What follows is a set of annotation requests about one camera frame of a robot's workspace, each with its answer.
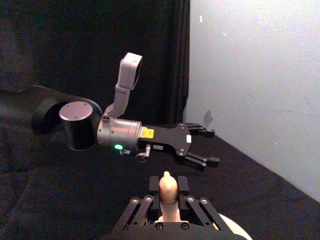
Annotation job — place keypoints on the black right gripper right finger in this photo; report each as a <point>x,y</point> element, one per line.
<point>183,192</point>

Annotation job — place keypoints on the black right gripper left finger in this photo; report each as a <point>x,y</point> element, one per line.
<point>154,192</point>

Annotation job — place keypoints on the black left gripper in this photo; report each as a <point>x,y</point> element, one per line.
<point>170,138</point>

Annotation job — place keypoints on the black table cloth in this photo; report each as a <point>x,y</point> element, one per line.
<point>75,195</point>

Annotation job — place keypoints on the white three-armed plastic piece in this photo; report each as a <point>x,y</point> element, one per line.
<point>168,190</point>

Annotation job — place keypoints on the black hanging curtain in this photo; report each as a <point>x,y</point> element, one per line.
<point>75,45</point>

